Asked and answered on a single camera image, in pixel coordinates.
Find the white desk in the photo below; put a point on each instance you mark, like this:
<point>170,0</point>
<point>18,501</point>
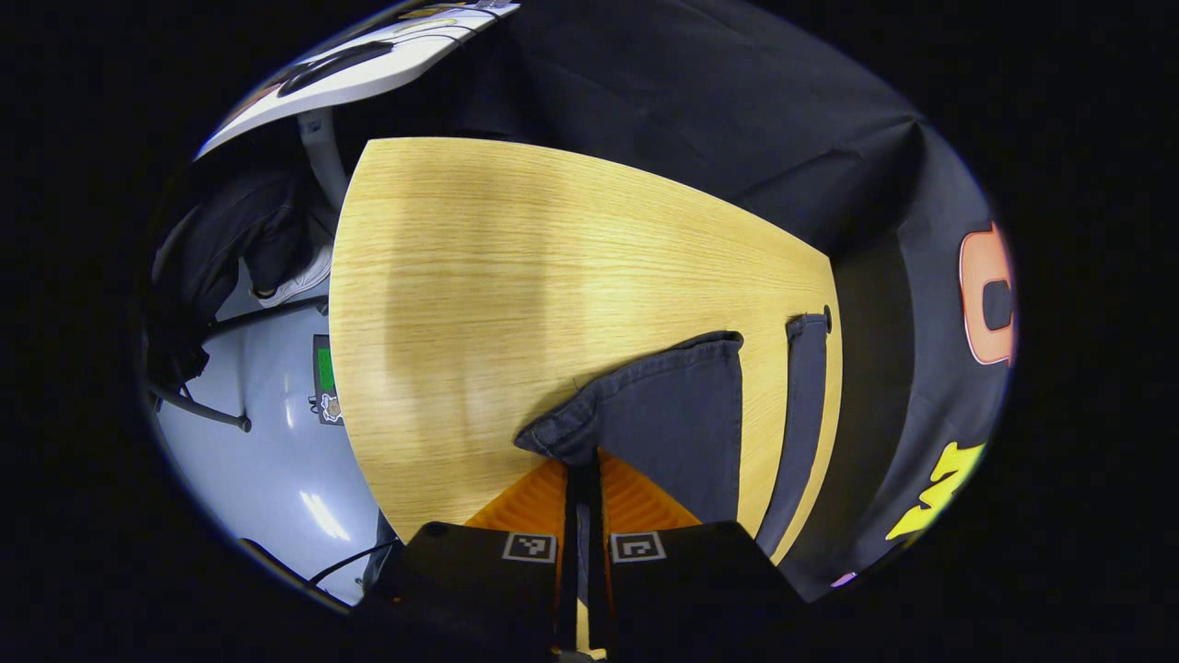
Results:
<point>368,78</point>

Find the dark blue jeans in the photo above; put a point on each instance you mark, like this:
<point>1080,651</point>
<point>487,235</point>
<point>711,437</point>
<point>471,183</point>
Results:
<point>663,414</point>

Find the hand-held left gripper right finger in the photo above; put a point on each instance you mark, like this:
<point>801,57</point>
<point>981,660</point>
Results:
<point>599,589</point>

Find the black backdrop cloth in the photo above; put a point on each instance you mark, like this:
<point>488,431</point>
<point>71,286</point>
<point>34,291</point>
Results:
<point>737,110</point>

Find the black metal chair frame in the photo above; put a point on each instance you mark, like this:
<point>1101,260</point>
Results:
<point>198,410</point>

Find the dark garment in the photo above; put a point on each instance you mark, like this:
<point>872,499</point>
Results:
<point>230,230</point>

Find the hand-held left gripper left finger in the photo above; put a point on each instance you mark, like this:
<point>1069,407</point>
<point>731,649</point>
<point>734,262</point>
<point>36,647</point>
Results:
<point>571,571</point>

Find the black box with green label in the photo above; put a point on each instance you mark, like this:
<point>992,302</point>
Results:
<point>324,368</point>

